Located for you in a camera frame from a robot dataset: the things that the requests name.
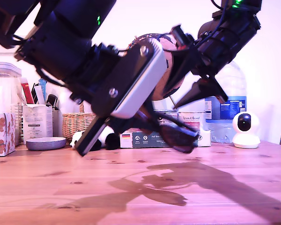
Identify cork globe on metal stand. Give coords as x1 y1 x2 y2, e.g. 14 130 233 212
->
127 32 187 113

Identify small white round camera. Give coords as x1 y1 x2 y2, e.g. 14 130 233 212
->
231 112 260 149

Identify clear plastic lidded container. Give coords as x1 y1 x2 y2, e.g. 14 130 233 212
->
0 62 22 147

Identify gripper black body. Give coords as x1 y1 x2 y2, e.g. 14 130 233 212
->
170 21 235 78
74 116 111 157

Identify grey shallow bowl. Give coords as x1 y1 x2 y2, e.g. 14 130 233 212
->
25 137 67 151

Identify black sunglasses with sticker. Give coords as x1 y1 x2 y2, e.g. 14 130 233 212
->
137 109 200 154

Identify large clear water bottle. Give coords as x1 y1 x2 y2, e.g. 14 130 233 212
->
203 60 247 144

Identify metal wire rack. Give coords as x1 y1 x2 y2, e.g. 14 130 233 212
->
15 103 23 146

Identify black clip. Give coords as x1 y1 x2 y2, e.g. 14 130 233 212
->
45 94 59 111

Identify silver tin can black logo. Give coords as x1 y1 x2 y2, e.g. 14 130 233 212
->
152 110 178 127

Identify panda plush toy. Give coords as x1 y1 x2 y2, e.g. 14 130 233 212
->
69 126 120 151

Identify arm pale camera box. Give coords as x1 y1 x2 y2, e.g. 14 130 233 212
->
70 38 167 119

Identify red and white packet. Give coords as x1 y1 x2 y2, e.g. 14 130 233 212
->
20 78 35 105

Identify black pen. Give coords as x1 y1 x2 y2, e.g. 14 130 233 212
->
30 81 44 104

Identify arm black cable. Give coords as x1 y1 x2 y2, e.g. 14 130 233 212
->
11 35 66 87
194 0 232 45

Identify white flat stick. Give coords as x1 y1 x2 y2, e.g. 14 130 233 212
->
34 86 45 105

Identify white carton pen holder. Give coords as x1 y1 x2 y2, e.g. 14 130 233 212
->
22 104 53 145

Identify wicker basket with handle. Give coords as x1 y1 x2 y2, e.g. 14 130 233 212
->
61 100 98 142

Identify green and white can tray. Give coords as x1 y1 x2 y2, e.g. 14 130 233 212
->
118 127 211 149

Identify silver tin can red label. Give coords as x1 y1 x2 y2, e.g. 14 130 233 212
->
177 112 206 132

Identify gingerbread print tissue box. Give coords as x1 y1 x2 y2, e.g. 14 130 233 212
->
0 112 16 158

